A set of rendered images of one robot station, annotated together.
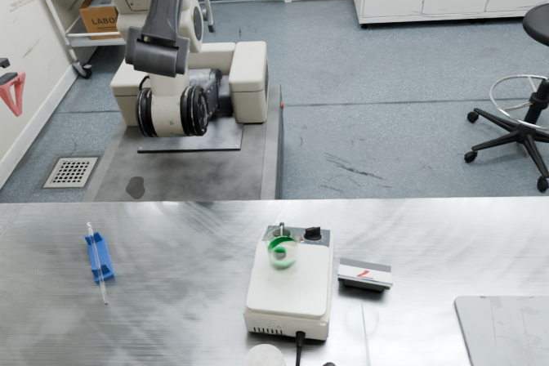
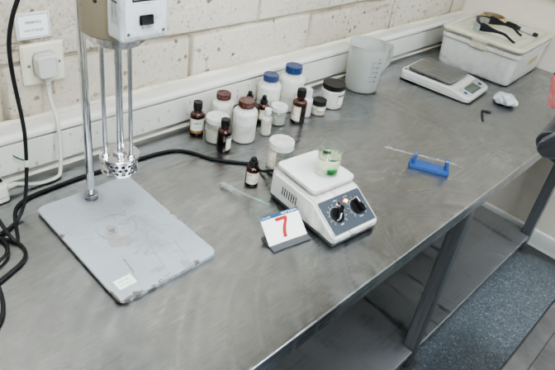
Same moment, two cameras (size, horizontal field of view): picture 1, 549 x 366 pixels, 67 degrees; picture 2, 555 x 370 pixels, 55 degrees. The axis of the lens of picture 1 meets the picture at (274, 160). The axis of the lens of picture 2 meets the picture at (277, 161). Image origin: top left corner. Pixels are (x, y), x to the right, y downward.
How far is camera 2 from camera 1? 1.15 m
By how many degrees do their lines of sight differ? 88
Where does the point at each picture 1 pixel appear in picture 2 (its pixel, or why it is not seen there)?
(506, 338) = (168, 244)
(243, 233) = (386, 220)
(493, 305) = (185, 259)
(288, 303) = (300, 158)
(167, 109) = not seen: outside the picture
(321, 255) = (312, 185)
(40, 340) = (390, 137)
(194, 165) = not seen: outside the picture
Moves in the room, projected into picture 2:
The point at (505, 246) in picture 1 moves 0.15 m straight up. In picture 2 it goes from (199, 321) to (205, 251)
